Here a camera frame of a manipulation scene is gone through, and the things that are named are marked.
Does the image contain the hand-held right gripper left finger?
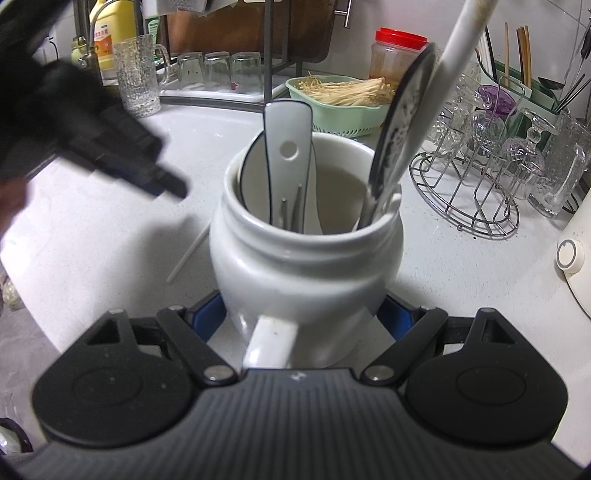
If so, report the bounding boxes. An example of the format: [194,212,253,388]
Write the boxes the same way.
[84,290,238,387]

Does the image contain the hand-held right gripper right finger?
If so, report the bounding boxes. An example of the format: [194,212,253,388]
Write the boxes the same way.
[360,292,515,387]

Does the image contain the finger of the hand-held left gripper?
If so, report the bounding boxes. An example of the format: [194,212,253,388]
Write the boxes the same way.
[88,107,163,165]
[58,141,188,200]

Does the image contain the white ceramic mug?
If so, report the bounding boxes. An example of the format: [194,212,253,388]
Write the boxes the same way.
[209,134,404,370]

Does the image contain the patterned handle metal spoon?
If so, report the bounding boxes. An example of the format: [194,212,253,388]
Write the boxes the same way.
[366,41,439,230]

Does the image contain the beige chopstick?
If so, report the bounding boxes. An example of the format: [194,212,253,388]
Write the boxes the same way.
[358,0,500,230]

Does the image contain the person's left hand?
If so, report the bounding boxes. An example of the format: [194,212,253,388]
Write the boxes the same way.
[0,178,28,236]

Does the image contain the small pale green bottle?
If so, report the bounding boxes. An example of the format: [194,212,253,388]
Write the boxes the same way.
[69,36,92,65]

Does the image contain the small curved faucet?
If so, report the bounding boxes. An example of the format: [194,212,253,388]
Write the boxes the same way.
[69,0,122,70]

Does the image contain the white drip tray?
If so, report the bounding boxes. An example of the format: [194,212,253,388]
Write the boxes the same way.
[159,83,289,103]

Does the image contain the upturned drinking glass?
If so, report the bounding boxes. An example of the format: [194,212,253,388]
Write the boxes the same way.
[177,52,206,90]
[203,51,234,90]
[231,52,266,93]

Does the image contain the yellow detergent bottle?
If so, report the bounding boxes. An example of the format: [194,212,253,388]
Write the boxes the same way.
[90,0,145,86]

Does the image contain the wooden cutting board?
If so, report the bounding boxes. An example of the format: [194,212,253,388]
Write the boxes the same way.
[166,0,335,63]

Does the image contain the dish rack with boards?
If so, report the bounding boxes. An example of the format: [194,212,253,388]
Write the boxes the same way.
[164,0,296,104]

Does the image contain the white electric cooking pot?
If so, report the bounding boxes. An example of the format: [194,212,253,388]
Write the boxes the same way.
[555,182,591,320]

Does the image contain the clear stem glass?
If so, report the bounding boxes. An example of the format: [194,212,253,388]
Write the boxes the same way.
[501,108,559,199]
[429,104,504,162]

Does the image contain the green plastic basket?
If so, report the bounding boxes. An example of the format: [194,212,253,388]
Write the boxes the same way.
[285,75,395,138]

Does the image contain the tall textured glass mug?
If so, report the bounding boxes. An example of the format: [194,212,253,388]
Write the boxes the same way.
[526,111,591,219]

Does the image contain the enoki mushrooms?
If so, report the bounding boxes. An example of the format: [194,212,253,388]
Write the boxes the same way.
[295,76,395,107]

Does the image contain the purple glass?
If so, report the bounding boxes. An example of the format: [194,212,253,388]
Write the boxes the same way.
[475,84,518,121]

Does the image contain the clear glass mug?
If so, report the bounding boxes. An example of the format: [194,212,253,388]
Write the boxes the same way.
[455,58,485,121]

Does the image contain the green utensil caddy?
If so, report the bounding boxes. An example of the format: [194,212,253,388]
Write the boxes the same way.
[480,76,561,121]

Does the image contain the bundle of white chopsticks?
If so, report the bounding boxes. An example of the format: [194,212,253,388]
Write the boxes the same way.
[475,25,500,86]

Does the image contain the metal ladle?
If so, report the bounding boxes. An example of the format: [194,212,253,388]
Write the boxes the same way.
[537,0,583,92]

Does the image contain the red lid plastic jar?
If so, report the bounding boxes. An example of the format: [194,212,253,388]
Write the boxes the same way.
[368,27,430,93]

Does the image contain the pair of black caddy chopsticks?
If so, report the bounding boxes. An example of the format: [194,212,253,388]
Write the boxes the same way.
[553,74,591,115]

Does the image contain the wooden caddy chopstick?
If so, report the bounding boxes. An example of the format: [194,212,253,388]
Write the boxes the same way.
[515,25,533,88]
[502,22,511,88]

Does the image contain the wire glass rack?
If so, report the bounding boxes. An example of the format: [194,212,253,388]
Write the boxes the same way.
[409,85,520,238]

